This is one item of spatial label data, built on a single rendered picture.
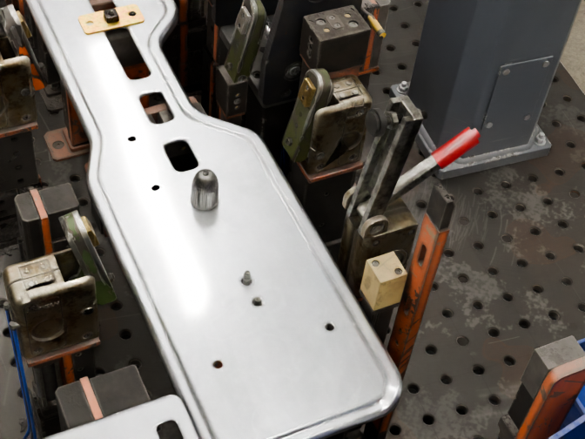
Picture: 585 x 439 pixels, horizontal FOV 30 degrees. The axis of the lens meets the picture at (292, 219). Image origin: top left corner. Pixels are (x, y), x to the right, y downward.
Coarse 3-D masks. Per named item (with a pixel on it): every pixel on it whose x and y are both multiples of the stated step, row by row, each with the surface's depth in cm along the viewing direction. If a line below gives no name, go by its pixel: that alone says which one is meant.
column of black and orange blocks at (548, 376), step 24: (552, 360) 94; (576, 360) 94; (528, 384) 97; (552, 384) 94; (576, 384) 96; (528, 408) 99; (552, 408) 98; (504, 432) 104; (528, 432) 100; (552, 432) 103
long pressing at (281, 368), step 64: (64, 0) 149; (128, 0) 150; (64, 64) 141; (128, 128) 135; (192, 128) 136; (128, 192) 128; (256, 192) 130; (128, 256) 122; (192, 256) 123; (256, 256) 124; (320, 256) 124; (192, 320) 117; (256, 320) 118; (320, 320) 119; (192, 384) 112; (256, 384) 113; (320, 384) 114; (384, 384) 114
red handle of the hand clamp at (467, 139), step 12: (468, 132) 118; (444, 144) 119; (456, 144) 118; (468, 144) 118; (432, 156) 119; (444, 156) 118; (456, 156) 119; (420, 168) 119; (432, 168) 119; (408, 180) 119; (420, 180) 120; (396, 192) 120; (360, 204) 121; (360, 216) 120
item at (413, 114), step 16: (400, 96) 111; (368, 112) 110; (384, 112) 112; (400, 112) 111; (416, 112) 110; (368, 128) 110; (384, 128) 109; (400, 128) 110; (416, 128) 110; (384, 144) 115; (400, 144) 111; (368, 160) 116; (384, 160) 116; (400, 160) 113; (368, 176) 118; (384, 176) 114; (368, 192) 120; (384, 192) 117; (352, 208) 122; (368, 208) 118; (384, 208) 119
